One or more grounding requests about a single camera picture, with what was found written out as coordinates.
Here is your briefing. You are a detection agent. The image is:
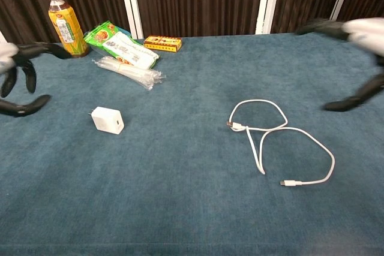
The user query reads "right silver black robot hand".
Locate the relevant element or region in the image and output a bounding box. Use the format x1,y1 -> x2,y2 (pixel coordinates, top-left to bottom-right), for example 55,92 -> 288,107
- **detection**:
295,17 -> 384,113

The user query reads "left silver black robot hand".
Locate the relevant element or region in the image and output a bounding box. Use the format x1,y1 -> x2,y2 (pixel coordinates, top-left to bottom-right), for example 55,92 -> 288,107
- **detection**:
0,41 -> 73,118

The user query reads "white cube wall charger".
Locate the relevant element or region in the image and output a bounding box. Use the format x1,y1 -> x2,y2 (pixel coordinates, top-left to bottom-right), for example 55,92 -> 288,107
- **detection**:
87,106 -> 125,135

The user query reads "white USB cable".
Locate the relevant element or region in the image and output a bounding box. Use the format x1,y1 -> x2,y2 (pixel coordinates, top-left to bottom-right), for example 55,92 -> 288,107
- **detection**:
225,98 -> 336,188

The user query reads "yellow tea bottle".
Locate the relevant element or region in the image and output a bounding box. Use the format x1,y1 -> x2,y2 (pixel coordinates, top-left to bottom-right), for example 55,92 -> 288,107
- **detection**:
45,0 -> 91,59

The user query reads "green snack packet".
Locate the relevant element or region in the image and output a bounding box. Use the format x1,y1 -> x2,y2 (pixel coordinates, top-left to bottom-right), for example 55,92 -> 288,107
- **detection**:
83,20 -> 161,70

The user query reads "clear plastic straw pack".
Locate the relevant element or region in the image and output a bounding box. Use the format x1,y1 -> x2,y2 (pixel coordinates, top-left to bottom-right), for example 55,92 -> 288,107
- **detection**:
91,55 -> 167,91

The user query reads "yellow red small box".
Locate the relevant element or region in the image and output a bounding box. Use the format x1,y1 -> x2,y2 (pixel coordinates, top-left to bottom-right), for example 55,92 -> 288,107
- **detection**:
143,34 -> 184,54

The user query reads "blue velvet tablecloth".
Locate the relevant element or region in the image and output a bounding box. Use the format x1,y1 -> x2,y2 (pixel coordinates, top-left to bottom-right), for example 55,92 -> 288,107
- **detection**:
0,29 -> 384,256

